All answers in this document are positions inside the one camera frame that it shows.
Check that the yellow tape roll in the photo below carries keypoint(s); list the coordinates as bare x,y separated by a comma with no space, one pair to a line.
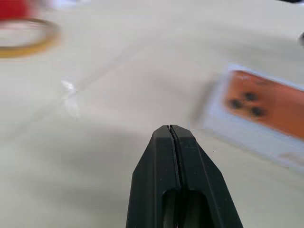
51,35

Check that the box tray with brown card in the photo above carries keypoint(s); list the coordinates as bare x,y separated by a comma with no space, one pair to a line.
237,142

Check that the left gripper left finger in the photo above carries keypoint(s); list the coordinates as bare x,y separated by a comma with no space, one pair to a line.
154,178

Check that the red tape roll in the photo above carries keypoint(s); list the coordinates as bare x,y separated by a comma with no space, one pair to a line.
14,8

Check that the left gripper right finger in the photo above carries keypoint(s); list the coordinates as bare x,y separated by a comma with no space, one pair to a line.
204,185

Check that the orange smartphone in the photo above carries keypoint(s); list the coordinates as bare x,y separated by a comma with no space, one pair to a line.
273,107

